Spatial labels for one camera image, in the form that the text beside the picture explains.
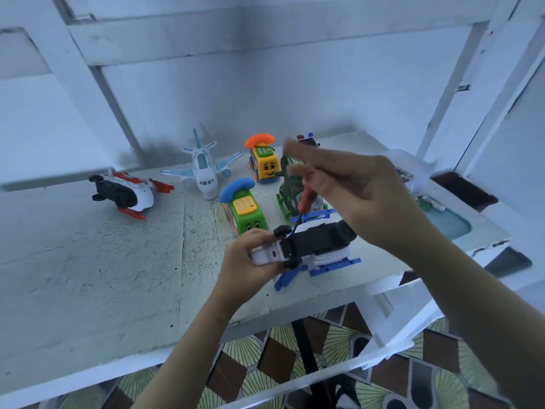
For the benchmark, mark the dark brown storage box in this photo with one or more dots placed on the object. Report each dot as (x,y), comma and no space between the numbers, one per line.
(464,190)

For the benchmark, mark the white blue toy vehicle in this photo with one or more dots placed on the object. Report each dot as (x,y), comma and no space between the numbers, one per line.
(315,242)

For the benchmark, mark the clear plastic container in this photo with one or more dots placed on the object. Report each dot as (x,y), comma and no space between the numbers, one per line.
(417,170)

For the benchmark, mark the person's left forearm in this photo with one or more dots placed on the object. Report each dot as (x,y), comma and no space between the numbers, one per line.
(179,362)

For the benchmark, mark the red white toy vehicle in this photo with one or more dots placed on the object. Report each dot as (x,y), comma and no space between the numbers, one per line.
(132,193)

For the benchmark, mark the person's right hand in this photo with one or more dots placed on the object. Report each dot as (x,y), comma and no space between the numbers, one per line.
(370,196)

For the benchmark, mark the yellow orange toy car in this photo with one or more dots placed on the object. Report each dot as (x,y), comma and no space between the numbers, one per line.
(264,162)

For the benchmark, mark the green orange toy car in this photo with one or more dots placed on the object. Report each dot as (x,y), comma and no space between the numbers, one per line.
(243,208)

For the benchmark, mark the person's left hand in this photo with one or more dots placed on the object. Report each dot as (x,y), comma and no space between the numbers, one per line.
(238,272)

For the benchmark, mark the black white toy car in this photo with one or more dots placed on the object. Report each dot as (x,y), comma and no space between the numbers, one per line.
(307,139)

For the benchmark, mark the white toy airplane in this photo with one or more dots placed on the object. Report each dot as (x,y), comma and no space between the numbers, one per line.
(204,170)

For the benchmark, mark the white wooden table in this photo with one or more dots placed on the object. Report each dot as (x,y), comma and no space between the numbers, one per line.
(85,294)

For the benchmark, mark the dark green toy helicopter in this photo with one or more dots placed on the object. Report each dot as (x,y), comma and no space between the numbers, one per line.
(289,196)

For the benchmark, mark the teal container lid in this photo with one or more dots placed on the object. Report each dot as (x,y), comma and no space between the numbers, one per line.
(451,224)

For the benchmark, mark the grey storage box lid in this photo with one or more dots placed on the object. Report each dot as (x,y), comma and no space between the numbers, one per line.
(509,259)

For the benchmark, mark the red screwdriver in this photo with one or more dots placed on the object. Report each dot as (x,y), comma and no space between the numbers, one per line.
(305,198)

